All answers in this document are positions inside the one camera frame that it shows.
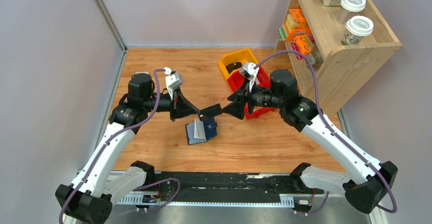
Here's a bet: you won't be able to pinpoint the black credit card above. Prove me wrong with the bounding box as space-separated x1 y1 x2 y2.
198 103 223 121

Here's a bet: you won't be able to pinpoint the wooden shelf unit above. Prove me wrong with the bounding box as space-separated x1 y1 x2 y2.
288 0 402 117

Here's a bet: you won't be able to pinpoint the green orange boxes on shelf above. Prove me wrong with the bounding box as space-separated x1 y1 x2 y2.
277 9 311 41

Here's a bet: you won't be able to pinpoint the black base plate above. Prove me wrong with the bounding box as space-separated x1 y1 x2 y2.
122 171 325 214

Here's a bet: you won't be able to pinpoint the paper cup white lid front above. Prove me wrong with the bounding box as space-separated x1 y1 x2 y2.
341 15 374 45

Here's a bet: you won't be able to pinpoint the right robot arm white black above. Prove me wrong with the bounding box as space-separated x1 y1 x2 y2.
222 69 398 214

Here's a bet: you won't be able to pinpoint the red plastic bin middle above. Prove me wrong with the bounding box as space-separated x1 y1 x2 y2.
222 66 271 92

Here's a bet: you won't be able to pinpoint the navy blue card holder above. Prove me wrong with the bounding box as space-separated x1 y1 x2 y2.
185 118 218 145

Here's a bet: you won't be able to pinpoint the aluminium rail frame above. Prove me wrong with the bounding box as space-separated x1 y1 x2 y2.
61 170 389 224

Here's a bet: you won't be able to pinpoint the yellow plastic bin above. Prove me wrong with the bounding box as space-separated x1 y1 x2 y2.
218 48 258 79

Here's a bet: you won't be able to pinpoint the red plastic bin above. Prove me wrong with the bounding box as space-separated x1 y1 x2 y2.
222 66 271 92
244 105 276 120

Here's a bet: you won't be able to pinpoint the orange snack box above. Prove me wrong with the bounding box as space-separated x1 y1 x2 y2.
291 34 315 56

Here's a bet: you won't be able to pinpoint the paper cup white lid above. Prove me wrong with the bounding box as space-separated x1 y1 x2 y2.
341 15 374 45
336 0 366 24

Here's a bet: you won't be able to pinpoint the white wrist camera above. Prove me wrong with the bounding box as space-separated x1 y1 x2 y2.
164 67 183 100
239 62 259 92

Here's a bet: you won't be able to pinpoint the red plastic bin front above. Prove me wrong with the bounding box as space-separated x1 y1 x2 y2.
244 105 276 120

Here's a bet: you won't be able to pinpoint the glass bottle on shelf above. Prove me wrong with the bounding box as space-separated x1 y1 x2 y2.
307 44 323 71

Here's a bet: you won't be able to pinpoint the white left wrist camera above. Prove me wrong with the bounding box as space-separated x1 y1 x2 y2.
164 67 183 100

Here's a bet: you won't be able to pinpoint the paper cup white lid rear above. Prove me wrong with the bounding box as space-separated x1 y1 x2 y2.
336 0 366 24

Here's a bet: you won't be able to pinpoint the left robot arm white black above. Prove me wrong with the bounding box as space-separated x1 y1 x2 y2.
55 67 199 223

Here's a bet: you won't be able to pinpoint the black item in yellow bin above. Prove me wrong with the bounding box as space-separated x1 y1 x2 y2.
225 62 242 75

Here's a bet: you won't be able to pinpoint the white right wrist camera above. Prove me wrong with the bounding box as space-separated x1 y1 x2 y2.
239 62 259 92

